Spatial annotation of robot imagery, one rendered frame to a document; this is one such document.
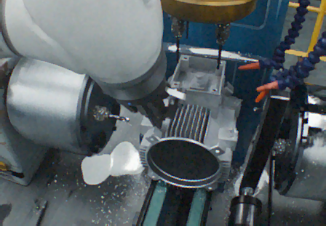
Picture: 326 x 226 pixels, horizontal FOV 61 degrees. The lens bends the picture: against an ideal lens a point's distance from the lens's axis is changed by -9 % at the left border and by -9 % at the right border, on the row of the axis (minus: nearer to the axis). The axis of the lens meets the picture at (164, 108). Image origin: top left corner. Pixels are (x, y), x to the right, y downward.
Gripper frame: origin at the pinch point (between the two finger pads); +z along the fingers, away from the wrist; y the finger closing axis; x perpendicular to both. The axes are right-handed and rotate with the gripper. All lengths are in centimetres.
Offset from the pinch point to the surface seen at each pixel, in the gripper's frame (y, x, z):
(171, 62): 1.5, -15.7, 9.0
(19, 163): 37.2, 15.3, 16.7
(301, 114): -27.0, -5.5, 1.0
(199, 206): -10.8, 14.5, 14.5
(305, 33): -94, -189, 239
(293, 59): -73, -135, 207
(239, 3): -11.8, -15.5, -15.9
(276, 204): -31.4, 10.6, 30.4
